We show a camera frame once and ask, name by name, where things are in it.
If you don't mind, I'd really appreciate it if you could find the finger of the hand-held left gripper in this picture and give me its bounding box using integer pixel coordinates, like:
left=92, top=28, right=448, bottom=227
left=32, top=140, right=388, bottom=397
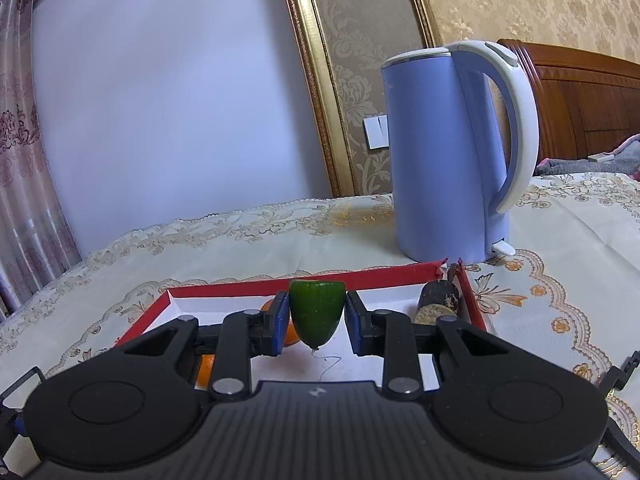
left=0, top=366, right=47, bottom=472

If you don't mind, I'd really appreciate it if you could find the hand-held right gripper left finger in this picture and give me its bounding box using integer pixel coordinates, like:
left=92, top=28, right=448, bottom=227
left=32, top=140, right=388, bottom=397
left=122, top=291, right=292, bottom=401

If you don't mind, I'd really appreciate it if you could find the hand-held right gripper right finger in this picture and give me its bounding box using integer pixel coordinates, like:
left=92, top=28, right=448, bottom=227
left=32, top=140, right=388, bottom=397
left=345, top=290, right=511, bottom=401

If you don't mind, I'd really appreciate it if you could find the orange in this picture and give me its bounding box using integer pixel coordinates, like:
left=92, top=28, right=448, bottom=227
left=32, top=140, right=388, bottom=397
left=194, top=355, right=217, bottom=390
left=261, top=297, right=302, bottom=348

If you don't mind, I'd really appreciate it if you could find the dark green cucumber piece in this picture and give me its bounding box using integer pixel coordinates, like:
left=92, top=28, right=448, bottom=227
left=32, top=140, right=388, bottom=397
left=289, top=281, right=347, bottom=350

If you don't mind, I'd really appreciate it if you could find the red cardboard box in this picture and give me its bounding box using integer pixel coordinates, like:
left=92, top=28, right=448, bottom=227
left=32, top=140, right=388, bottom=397
left=115, top=259, right=490, bottom=397

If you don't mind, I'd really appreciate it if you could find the sugarcane piece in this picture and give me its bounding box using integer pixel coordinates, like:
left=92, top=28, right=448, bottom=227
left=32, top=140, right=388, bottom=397
left=414, top=280, right=462, bottom=325

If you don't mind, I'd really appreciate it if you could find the blue electric kettle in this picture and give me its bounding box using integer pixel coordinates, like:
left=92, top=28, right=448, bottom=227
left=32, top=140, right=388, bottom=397
left=381, top=40, right=540, bottom=264

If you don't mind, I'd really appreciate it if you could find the pink patterned curtain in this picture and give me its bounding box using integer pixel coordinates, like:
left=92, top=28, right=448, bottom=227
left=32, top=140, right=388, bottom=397
left=0, top=0, right=83, bottom=321

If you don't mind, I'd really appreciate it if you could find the grey cloth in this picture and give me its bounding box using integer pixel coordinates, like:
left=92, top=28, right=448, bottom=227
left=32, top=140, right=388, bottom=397
left=537, top=135, right=640, bottom=177

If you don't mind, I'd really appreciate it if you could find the wooden headboard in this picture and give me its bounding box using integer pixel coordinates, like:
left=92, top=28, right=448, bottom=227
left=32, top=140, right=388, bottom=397
left=497, top=37, right=640, bottom=176

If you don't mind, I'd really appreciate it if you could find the white wall switch panel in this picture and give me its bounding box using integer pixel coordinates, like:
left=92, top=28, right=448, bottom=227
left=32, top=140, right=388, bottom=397
left=362, top=114, right=391, bottom=150

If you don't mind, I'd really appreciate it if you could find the gold wall panel frame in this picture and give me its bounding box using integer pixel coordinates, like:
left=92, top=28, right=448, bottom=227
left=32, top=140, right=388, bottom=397
left=276, top=0, right=443, bottom=198

